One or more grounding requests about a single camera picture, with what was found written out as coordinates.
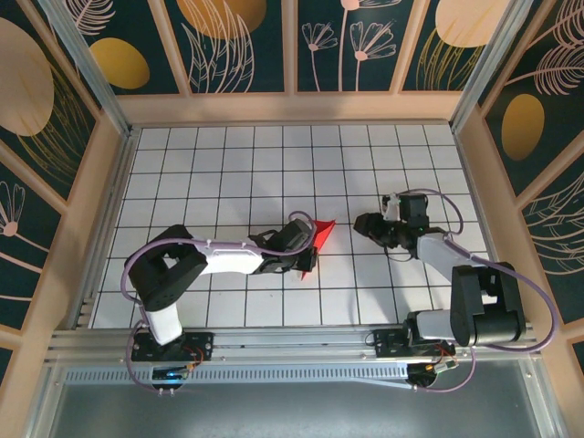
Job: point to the red paper sheet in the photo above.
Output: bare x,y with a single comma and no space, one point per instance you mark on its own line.
325,230

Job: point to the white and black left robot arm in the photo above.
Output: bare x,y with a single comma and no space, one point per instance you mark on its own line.
162,324

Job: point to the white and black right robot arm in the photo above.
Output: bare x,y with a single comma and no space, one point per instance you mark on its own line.
433,321

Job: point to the grey metal sheet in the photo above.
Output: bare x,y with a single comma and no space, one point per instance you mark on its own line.
292,415

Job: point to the right controller board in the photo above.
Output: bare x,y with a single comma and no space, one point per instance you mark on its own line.
422,372

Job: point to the controller board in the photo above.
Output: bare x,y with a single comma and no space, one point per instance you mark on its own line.
422,372
169,375

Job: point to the left controller board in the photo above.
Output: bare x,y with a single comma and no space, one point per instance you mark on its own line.
169,375

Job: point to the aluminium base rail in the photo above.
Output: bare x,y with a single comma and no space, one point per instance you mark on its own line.
292,344

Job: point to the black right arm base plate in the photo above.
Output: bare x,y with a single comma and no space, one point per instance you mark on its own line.
385,342

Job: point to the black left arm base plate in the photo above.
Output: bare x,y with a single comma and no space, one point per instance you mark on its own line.
201,344

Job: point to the aluminium frame post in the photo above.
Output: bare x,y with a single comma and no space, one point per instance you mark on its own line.
489,68
88,68

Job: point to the aluminium side rail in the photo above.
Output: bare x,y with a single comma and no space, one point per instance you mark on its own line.
109,219

